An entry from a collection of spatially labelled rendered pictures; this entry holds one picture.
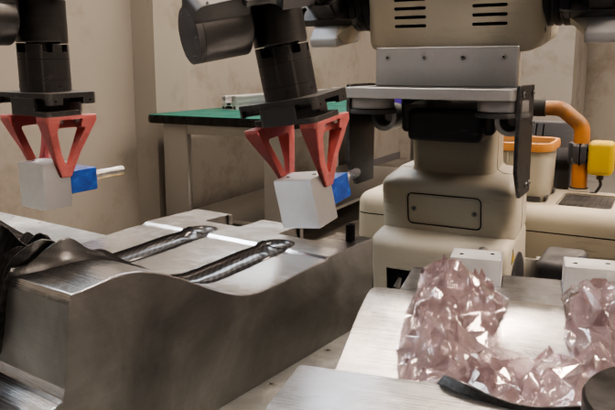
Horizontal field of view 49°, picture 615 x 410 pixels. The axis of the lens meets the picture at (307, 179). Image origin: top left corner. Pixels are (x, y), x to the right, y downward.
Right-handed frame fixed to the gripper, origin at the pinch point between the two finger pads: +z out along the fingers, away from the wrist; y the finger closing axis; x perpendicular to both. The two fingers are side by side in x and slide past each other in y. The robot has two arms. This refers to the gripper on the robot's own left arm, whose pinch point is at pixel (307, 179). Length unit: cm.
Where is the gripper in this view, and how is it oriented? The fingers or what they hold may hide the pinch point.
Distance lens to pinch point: 73.4
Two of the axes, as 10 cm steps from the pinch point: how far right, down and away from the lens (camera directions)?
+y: 8.1, -0.4, -5.9
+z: 1.9, 9.6, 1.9
